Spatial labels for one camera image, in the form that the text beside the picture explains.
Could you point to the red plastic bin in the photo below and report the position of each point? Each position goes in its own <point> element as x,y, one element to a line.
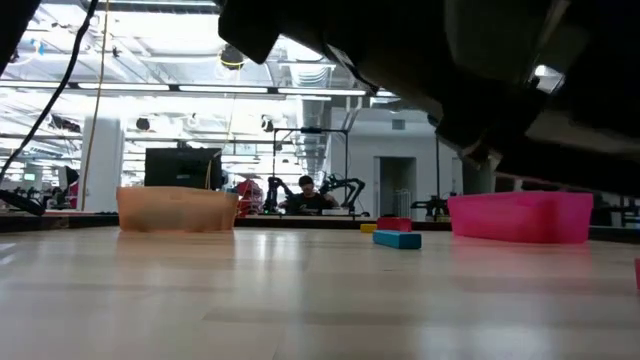
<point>520,217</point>

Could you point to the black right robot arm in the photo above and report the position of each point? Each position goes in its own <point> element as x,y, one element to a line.
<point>575,170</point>

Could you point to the person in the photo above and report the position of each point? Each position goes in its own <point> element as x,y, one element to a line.
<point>307,199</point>

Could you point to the white radiator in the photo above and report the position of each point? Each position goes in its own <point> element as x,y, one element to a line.
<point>404,206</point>

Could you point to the yellow wooden block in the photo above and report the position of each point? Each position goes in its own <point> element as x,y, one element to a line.
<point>368,228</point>

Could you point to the wide silver ventilation duct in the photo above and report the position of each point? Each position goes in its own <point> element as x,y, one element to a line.
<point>312,115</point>

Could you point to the orange plastic bin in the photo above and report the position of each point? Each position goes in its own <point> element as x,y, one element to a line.
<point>177,210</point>

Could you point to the black ceiling device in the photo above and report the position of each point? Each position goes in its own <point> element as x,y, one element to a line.
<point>231,56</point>

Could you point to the black monitor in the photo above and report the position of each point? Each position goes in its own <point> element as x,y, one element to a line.
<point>182,170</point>

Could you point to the white column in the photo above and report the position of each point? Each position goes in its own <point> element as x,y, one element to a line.
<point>102,160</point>

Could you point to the black metal rig frame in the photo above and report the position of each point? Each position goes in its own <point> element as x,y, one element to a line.
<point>438,170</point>
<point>310,131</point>

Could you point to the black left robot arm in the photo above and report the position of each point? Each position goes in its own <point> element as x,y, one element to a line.
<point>12,20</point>

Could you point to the blue wooden block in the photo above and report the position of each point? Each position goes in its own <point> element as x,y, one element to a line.
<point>397,240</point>

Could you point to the long overhead light bar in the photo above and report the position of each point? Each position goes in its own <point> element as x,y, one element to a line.
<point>225,90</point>

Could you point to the green exit sign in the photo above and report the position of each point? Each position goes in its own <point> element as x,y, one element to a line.
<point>30,176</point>

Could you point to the red background object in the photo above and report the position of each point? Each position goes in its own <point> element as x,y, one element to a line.
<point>248,195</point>

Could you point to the background black robot arm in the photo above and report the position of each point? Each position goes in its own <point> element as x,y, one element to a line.
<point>274,192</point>
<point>20,202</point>
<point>430,205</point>
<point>345,186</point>

